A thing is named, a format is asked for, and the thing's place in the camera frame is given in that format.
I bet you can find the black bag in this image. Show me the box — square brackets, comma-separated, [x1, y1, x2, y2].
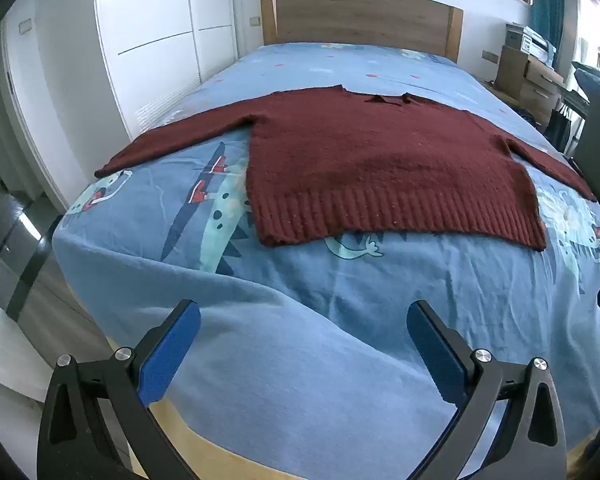
[547, 105, 574, 150]

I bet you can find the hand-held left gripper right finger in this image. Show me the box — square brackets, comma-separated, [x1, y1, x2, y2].
[406, 300, 568, 480]

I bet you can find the wooden nightstand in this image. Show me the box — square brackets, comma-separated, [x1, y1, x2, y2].
[495, 45, 566, 126]

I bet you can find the blue printed bed sheet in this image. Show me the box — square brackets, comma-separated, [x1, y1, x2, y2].
[51, 42, 600, 466]

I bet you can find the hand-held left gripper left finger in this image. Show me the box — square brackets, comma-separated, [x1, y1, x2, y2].
[37, 299, 202, 480]

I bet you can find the dark red knit sweater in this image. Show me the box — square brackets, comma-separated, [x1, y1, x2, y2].
[94, 85, 598, 252]

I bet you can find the wooden headboard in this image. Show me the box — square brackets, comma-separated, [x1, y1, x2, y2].
[260, 0, 464, 63]

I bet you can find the wooden bed frame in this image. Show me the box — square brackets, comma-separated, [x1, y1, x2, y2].
[67, 280, 588, 480]

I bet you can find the long teal curtain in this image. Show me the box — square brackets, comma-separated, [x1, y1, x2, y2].
[527, 0, 566, 66]

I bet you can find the white door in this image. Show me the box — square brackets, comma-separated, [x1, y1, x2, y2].
[0, 7, 73, 216]

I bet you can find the white wardrobe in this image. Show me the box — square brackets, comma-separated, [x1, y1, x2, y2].
[92, 0, 241, 143]

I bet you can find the white printer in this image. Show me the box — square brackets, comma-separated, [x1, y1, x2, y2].
[505, 22, 556, 66]

